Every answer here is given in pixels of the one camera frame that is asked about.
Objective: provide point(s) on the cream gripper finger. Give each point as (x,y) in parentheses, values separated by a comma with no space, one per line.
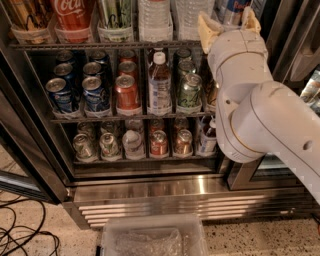
(249,21)
(208,30)

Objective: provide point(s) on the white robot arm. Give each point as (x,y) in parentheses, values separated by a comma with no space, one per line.
(255,114)

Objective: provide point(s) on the gold can middle shelf front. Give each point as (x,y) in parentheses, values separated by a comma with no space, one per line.
(211,94)

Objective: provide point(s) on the gold can shelf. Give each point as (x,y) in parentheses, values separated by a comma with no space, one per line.
(30,19)
(211,94)

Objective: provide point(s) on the green can middle shelf front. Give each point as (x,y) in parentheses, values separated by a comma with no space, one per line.
(189,93)

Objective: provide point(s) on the green striped can top shelf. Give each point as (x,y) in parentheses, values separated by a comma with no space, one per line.
(115,24)

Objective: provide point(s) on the small tea bottle bottom shelf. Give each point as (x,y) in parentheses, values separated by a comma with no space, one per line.
(207,139)

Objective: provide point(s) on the stainless steel fridge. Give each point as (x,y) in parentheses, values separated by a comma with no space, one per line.
(102,190)

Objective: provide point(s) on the red can middle shelf front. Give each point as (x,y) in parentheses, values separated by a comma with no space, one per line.
(127,96)

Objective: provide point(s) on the red can shelf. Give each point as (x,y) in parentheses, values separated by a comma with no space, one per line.
(158,144)
(127,96)

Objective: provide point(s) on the copper can bottom shelf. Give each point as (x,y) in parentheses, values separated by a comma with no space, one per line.
(183,143)

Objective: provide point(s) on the red can bottom shelf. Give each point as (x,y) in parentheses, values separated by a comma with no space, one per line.
(158,144)

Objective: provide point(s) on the clear bottle bottom shelf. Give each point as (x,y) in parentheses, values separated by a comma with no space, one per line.
(133,145)

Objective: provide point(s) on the blue pepsi can front right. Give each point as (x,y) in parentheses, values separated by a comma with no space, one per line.
(96,96)

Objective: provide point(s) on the blue pepsi can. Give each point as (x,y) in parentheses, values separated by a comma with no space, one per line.
(96,96)
(61,94)

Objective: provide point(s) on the blue pepsi can front left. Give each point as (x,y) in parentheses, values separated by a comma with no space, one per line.
(61,94)

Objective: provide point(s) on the green can bottom far left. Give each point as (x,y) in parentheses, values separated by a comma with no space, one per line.
(84,148)

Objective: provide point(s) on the gold can top shelf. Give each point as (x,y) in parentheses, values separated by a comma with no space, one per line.
(30,19)

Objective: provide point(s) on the open fridge door left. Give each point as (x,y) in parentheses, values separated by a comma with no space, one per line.
(38,145)

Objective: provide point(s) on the clear water bottle right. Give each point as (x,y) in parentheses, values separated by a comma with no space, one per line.
(185,15)

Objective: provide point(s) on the clear water bottle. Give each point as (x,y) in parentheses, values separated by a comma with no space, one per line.
(154,20)
(185,15)

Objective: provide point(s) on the clear water bottle left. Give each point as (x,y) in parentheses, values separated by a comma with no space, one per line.
(154,20)

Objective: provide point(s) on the brown tea bottle white cap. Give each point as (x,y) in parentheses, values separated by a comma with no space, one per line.
(159,86)

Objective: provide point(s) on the clear plastic bin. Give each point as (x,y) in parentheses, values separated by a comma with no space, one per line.
(162,235)

